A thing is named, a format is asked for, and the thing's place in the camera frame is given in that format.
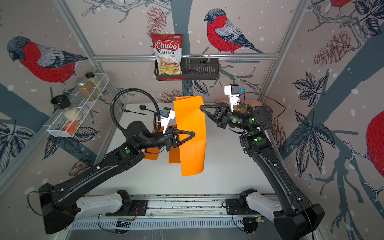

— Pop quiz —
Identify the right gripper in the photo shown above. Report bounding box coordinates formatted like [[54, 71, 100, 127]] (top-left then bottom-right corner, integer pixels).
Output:
[[201, 104, 254, 135]]

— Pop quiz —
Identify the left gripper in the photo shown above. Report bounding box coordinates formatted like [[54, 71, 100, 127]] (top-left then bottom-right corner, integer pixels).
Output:
[[137, 126, 193, 153]]

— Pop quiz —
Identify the orange paper sheet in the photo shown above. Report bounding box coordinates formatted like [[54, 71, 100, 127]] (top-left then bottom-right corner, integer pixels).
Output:
[[169, 148, 181, 164], [174, 96, 207, 177], [143, 127, 166, 161]]

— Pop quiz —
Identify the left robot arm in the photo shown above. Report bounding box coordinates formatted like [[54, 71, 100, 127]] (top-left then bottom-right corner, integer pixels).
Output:
[[38, 121, 196, 235]]

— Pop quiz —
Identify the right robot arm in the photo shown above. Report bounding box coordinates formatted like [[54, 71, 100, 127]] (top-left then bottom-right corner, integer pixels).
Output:
[[200, 103, 325, 240]]

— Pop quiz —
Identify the pink tray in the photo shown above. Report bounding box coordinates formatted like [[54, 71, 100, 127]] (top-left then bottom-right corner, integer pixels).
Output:
[[216, 98, 263, 129]]

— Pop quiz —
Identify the black spoon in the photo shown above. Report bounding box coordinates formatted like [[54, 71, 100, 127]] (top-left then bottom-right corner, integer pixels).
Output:
[[140, 105, 157, 114]]

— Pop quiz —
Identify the black fork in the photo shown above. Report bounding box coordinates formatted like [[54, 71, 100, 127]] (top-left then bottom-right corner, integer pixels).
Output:
[[121, 108, 147, 116]]

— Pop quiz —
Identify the red cassava chips bag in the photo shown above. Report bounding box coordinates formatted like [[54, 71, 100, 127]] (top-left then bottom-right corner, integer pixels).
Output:
[[151, 33, 183, 81]]

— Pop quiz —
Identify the tan spice jar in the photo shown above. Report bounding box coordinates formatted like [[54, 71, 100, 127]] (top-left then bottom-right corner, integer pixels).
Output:
[[86, 73, 104, 92]]

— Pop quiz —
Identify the brown spice jar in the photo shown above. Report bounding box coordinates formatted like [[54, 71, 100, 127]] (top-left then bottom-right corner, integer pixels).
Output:
[[77, 79, 97, 101]]

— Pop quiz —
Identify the small red packet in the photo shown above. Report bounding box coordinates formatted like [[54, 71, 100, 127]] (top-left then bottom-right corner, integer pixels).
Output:
[[63, 122, 79, 135]]

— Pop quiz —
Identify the black lid rice jar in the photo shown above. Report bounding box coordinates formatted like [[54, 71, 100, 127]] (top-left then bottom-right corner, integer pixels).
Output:
[[51, 95, 83, 123]]

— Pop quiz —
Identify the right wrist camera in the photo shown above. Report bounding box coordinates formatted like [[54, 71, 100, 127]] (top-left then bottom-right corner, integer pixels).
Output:
[[224, 84, 244, 112]]

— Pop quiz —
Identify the left black corrugated cable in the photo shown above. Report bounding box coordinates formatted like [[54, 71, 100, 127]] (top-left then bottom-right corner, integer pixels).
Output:
[[110, 87, 161, 131]]

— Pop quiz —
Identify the black wire wall basket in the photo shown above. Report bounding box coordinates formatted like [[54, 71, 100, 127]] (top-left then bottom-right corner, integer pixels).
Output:
[[154, 57, 220, 81]]

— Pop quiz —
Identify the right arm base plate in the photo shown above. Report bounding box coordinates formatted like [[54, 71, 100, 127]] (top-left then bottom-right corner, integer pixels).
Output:
[[225, 199, 261, 215]]

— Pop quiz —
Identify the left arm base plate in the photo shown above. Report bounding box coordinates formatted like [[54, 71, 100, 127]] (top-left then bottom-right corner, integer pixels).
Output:
[[105, 200, 149, 217]]

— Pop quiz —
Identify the clear acrylic wall shelf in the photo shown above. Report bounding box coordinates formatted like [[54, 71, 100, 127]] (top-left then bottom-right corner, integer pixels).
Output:
[[47, 73, 110, 138]]

